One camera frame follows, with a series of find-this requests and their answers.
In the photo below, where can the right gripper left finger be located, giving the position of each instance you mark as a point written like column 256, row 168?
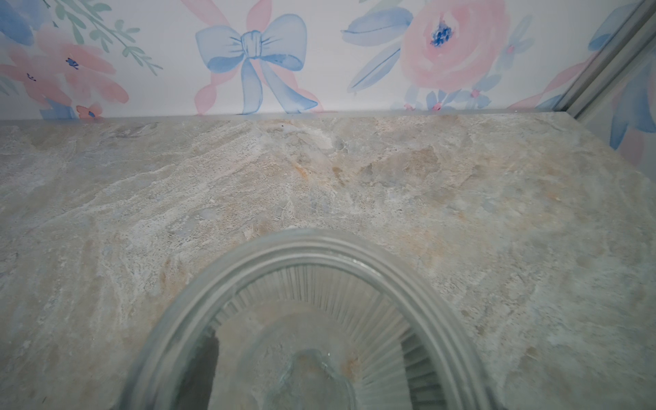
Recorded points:
column 196, row 386

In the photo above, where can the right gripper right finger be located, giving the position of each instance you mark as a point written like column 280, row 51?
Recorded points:
column 424, row 386

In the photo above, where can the green lid jar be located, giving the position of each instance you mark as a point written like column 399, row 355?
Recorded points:
column 308, row 319

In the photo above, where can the right aluminium corner post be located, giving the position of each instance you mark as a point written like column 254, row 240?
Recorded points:
column 619, row 59

